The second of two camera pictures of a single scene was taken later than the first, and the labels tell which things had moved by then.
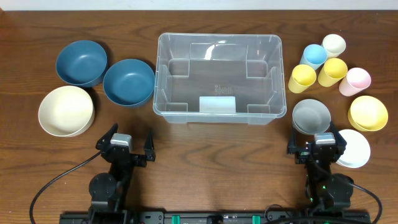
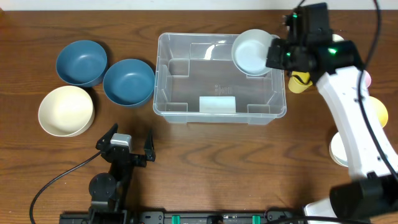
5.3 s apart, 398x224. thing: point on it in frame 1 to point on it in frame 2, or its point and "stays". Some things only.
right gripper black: [316, 152] to [277, 54]
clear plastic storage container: [219, 78] stays
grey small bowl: [311, 117] to [250, 51]
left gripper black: [125, 156] stays
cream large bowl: [66, 111] stays
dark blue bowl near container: [129, 83] stays
